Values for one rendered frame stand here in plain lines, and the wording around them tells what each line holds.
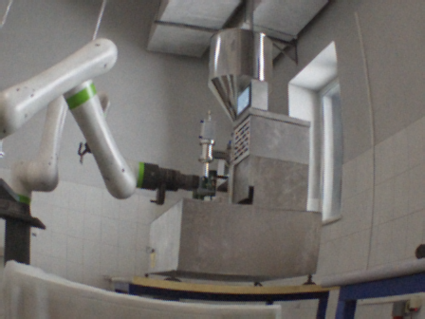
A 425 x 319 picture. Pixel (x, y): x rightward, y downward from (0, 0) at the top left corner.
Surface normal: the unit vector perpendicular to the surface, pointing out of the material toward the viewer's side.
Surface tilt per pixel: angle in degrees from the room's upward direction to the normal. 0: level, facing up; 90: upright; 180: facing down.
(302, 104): 90
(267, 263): 90
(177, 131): 90
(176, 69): 90
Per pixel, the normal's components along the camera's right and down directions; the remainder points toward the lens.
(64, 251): 0.26, -0.25
